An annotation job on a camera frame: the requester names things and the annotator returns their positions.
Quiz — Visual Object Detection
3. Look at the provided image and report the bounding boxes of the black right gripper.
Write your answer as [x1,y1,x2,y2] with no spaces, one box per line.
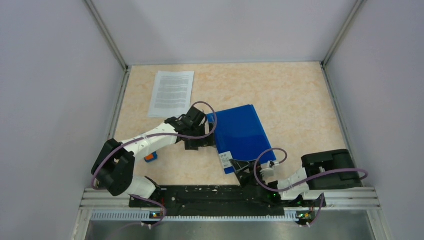
[230,158,266,187]

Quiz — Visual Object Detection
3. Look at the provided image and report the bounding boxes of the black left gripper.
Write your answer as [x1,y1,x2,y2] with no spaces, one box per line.
[185,122,217,151]

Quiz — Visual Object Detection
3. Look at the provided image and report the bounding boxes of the blue plastic folder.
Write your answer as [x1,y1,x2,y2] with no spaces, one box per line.
[206,104,272,175]

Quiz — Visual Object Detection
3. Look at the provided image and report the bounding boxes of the white printed paper files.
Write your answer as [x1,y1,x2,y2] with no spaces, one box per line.
[147,71,195,118]

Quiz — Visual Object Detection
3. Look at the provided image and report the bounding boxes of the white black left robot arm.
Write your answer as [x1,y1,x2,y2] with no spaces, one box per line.
[91,106,218,207]

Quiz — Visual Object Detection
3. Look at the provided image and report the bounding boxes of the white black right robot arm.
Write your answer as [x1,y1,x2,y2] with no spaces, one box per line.
[229,148,369,206]

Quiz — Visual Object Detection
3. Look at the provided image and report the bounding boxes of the blue orange stapler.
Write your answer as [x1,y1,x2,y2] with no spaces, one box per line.
[144,152,158,163]

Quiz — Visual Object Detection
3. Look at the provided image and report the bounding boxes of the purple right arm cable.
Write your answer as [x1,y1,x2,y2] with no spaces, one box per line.
[253,147,370,193]

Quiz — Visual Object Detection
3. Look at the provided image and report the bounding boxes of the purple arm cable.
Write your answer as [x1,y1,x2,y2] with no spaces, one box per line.
[90,101,219,191]
[253,147,370,193]

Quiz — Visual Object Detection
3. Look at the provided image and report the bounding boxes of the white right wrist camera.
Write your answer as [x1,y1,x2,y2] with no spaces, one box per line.
[260,161,276,178]

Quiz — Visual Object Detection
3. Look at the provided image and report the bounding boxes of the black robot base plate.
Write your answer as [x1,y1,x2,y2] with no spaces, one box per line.
[151,185,326,217]

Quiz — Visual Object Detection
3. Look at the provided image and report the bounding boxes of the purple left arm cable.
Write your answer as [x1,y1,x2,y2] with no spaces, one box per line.
[90,101,219,191]

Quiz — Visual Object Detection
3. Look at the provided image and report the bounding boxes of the aluminium frame rail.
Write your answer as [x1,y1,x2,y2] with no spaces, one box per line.
[80,187,381,211]

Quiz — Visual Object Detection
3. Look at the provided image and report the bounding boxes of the white slotted cable duct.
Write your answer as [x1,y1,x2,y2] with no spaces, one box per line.
[90,210,299,222]

